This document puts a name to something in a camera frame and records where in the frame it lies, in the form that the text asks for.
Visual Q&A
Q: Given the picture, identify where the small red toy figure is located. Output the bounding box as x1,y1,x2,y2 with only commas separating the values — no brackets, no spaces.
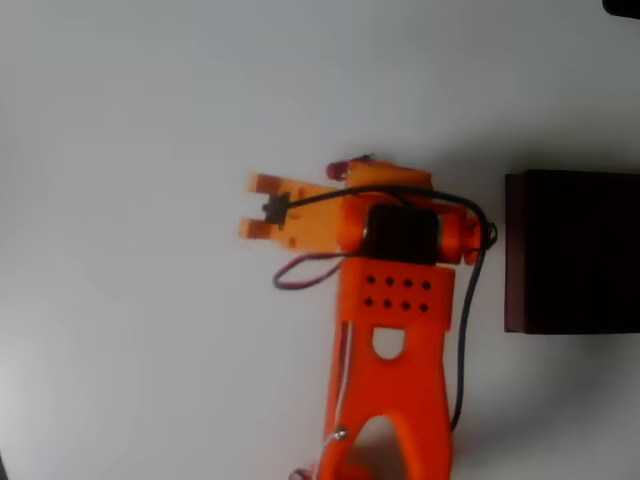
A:
325,152,377,182

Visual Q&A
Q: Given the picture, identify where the dark brown open box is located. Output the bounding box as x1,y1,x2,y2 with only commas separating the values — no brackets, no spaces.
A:
503,169,640,335

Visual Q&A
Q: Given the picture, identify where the black object at corner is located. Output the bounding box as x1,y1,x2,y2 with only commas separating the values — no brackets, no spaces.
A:
601,0,640,21

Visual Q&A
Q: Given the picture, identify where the orange pronged camera mount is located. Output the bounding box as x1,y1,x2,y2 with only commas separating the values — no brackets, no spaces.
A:
236,171,347,257

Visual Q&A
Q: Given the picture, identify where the small black camera module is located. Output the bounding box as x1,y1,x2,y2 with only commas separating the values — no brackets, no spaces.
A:
261,192,290,232

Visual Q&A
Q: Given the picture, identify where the red and blue wire loop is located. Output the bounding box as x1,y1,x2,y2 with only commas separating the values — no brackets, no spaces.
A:
271,251,347,292

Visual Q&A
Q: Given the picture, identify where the black camera cable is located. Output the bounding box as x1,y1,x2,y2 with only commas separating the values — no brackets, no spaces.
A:
282,184,499,433

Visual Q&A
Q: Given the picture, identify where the white servo wire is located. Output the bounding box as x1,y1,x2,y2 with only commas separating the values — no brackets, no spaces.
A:
323,321,354,452

